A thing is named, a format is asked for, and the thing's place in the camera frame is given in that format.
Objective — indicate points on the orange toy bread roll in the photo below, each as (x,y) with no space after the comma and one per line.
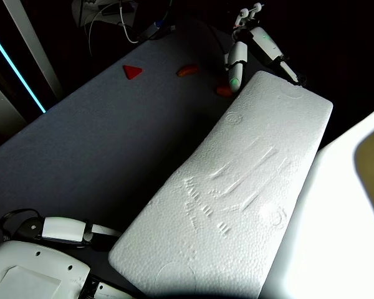
(187,71)

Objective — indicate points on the large white blurred casing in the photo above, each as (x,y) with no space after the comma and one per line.
(330,218)

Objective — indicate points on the orange toy chicken leg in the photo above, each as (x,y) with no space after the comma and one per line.
(223,91)

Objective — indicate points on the white upright beam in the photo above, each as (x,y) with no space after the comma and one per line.
(34,40)

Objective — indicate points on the pale grey panel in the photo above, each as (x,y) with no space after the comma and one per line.
(0,106)

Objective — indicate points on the grey table cloth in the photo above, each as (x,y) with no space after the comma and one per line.
(96,140)

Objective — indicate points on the grey plug connector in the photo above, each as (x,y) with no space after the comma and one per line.
(156,31)

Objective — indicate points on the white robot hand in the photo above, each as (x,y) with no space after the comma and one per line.
(34,274)
(265,40)

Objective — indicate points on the white styrofoam lid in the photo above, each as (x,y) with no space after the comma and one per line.
(230,187)

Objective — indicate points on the red triangle block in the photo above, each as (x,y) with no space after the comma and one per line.
(131,71)

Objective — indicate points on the cyan light strip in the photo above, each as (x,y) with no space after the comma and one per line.
(15,70)

